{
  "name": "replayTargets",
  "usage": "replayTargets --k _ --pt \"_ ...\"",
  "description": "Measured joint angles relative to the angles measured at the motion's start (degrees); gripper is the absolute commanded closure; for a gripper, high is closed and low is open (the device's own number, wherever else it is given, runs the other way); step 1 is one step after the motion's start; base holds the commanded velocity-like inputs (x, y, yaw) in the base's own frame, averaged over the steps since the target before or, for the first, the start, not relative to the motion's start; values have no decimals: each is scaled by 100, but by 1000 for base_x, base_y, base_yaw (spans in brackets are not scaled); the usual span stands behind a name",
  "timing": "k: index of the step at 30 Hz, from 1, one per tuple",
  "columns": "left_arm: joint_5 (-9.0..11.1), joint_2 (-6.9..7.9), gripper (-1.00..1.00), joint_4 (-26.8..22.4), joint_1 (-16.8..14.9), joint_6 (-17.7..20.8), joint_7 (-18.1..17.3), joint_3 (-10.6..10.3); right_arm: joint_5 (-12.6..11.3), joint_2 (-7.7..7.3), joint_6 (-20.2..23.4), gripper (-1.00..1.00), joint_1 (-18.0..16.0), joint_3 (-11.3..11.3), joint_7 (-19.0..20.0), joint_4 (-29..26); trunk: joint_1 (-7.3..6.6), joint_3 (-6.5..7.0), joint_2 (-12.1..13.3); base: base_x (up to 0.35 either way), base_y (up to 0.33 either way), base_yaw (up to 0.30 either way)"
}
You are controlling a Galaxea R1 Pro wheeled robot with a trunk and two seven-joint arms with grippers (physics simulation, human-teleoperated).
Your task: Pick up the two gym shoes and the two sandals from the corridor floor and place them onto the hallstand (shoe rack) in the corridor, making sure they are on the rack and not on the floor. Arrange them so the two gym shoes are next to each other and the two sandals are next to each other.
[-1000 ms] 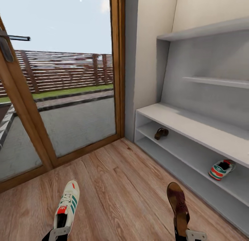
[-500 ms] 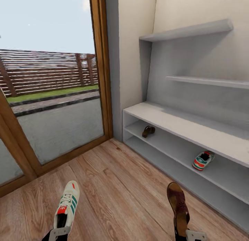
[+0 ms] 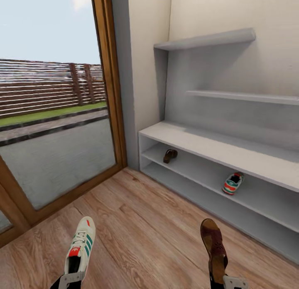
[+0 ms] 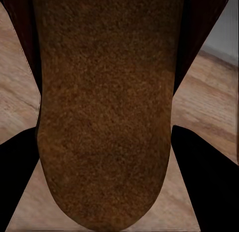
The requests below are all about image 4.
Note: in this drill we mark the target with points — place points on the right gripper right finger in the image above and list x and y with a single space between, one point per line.
211 180

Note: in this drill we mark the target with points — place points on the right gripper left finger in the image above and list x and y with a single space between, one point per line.
18 158

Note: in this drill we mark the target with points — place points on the sandal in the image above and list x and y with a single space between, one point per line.
107 71

